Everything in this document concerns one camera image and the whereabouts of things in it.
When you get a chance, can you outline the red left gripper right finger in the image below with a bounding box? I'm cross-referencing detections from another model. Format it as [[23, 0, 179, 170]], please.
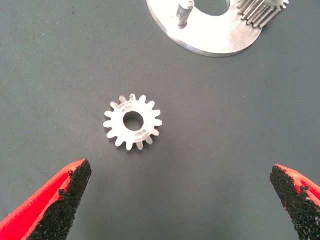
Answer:
[[269, 164, 320, 240]]

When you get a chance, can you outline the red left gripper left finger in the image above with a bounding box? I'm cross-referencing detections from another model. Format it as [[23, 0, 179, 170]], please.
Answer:
[[0, 158, 93, 240]]

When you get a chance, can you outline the steel planetary gear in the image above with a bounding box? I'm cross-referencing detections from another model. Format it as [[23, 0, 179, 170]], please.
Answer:
[[237, 0, 290, 29], [103, 93, 163, 152]]

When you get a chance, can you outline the round metal carrier plate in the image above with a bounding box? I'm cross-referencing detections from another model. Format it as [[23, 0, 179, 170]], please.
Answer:
[[146, 0, 264, 58]]

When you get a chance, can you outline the dark grey table cloth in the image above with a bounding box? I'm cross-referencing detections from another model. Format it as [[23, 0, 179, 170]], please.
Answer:
[[0, 0, 320, 240]]

